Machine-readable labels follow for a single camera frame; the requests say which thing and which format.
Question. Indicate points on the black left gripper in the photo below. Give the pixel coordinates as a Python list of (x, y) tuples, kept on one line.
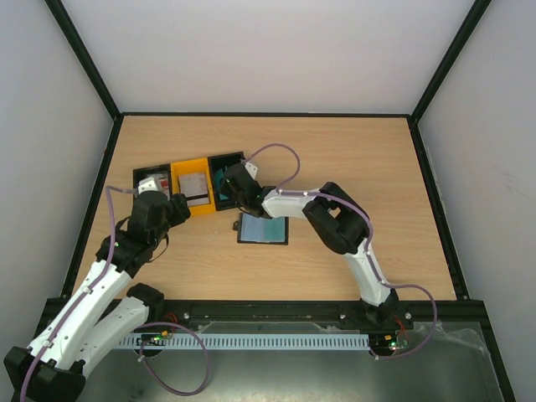
[(179, 208)]

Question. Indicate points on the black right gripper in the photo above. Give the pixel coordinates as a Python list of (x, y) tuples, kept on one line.
[(228, 181)]

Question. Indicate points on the black leather card holder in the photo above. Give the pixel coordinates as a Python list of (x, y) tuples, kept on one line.
[(252, 230)]

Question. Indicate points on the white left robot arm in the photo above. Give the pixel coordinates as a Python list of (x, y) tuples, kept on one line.
[(57, 363)]

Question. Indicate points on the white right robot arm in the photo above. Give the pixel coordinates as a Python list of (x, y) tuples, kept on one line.
[(341, 225)]

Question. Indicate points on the red and white cards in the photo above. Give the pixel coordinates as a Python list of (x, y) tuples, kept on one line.
[(163, 177)]

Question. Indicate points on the white striped cards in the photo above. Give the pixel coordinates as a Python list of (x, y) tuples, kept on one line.
[(194, 187)]

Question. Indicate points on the yellow middle card bin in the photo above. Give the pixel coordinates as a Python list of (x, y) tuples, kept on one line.
[(193, 166)]

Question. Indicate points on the teal card stack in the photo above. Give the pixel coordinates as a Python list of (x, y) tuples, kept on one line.
[(221, 199)]

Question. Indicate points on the black right card bin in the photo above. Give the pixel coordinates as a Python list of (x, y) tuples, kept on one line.
[(218, 165)]

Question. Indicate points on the black card bin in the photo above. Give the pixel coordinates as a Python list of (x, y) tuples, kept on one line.
[(218, 165), (165, 168)]

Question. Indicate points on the black left card bin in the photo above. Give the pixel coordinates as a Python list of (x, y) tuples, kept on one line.
[(165, 168)]

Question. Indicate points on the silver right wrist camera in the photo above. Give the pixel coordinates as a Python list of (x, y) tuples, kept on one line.
[(251, 169)]

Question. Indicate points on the grey slotted cable duct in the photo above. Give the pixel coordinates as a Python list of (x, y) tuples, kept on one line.
[(294, 342)]

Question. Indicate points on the black enclosure frame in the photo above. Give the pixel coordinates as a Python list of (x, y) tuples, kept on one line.
[(469, 24)]

